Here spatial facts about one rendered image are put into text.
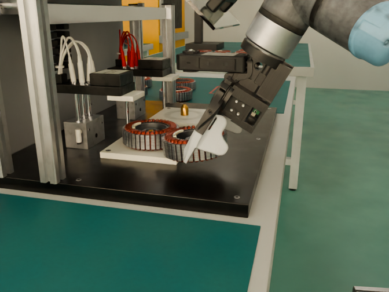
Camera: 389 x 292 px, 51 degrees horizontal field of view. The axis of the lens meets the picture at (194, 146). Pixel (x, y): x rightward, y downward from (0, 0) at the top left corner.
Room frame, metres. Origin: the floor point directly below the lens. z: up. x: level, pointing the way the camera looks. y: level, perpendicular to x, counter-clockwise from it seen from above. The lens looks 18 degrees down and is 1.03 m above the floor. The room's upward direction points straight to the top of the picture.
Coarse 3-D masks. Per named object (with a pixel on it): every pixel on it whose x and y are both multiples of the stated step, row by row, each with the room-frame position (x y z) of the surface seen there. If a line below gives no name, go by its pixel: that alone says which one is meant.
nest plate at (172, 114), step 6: (168, 108) 1.07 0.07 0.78; (174, 108) 1.07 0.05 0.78; (180, 108) 1.07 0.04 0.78; (192, 108) 1.07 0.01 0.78; (156, 114) 1.01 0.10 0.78; (162, 114) 1.01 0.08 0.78; (168, 114) 1.01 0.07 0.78; (174, 114) 1.01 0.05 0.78; (180, 114) 1.01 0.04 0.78; (192, 114) 1.01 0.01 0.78; (198, 114) 1.01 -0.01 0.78; (168, 120) 0.95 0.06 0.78; (174, 120) 0.95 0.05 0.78; (180, 120) 0.95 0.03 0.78; (186, 120) 0.95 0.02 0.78; (192, 120) 0.95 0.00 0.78; (198, 120) 0.95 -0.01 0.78; (180, 126) 0.92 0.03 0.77; (186, 126) 0.92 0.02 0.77
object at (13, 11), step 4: (0, 0) 0.67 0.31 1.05; (4, 0) 0.67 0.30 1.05; (8, 0) 0.67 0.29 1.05; (12, 0) 0.67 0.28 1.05; (16, 0) 0.67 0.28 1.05; (12, 4) 0.67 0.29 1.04; (16, 4) 0.67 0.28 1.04; (12, 8) 0.67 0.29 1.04; (16, 8) 0.67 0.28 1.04; (4, 12) 0.67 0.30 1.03; (8, 12) 0.67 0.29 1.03; (12, 12) 0.67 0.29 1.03; (16, 12) 0.67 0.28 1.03
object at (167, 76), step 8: (144, 64) 0.99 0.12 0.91; (152, 64) 0.99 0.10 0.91; (160, 64) 0.98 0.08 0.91; (168, 64) 1.03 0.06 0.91; (136, 72) 0.99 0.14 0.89; (144, 72) 0.99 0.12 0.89; (152, 72) 0.98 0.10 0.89; (160, 72) 0.98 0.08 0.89; (168, 72) 1.02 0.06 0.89; (152, 80) 0.99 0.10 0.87; (160, 80) 0.98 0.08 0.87; (168, 80) 0.98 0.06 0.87
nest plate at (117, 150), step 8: (112, 144) 0.76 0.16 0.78; (120, 144) 0.76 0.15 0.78; (104, 152) 0.71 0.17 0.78; (112, 152) 0.71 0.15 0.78; (120, 152) 0.71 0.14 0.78; (128, 152) 0.71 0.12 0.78; (136, 152) 0.71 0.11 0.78; (144, 152) 0.71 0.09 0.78; (152, 152) 0.71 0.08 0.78; (160, 152) 0.71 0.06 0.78; (136, 160) 0.69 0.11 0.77; (144, 160) 0.69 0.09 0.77; (152, 160) 0.69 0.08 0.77; (160, 160) 0.68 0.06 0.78; (168, 160) 0.68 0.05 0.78
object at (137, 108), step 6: (144, 96) 1.06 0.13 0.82; (120, 102) 1.00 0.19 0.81; (132, 102) 1.00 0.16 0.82; (138, 102) 1.02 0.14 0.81; (144, 102) 1.06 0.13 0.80; (120, 108) 1.00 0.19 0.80; (132, 108) 1.00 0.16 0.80; (138, 108) 1.02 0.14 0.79; (144, 108) 1.06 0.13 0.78; (120, 114) 1.00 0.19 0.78; (132, 114) 1.00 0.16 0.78; (138, 114) 1.02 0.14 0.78
